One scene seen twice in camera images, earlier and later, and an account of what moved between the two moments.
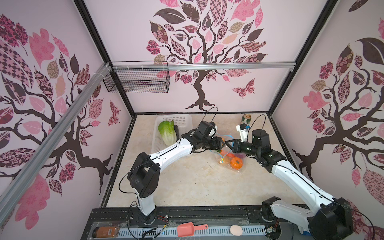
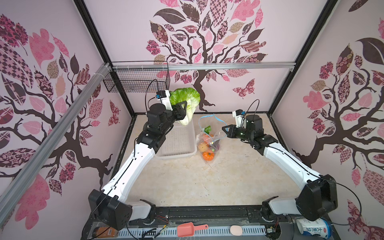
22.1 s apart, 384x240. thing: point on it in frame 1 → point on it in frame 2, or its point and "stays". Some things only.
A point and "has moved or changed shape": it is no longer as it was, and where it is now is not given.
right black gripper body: [245, 147] → [240, 133]
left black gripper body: [210, 143] → [176, 114]
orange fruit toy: [236, 163] → [208, 156]
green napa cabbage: [166, 130] → [191, 96]
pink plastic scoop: [187, 229] stays
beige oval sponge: [236, 230] stays
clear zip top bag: [227, 159] has moved or changed shape
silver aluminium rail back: [203, 66] stays
